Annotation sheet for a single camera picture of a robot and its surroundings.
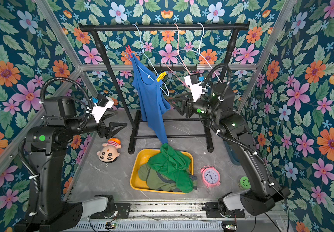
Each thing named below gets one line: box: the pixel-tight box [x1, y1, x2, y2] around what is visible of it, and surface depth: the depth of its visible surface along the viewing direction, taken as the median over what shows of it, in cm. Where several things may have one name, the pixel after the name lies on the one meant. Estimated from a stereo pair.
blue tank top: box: [130, 53, 171, 145], surface depth 74 cm
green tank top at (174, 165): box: [146, 143, 194, 194], surface depth 81 cm
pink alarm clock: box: [200, 165, 221, 189], surface depth 84 cm
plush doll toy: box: [96, 137, 122, 163], surface depth 90 cm
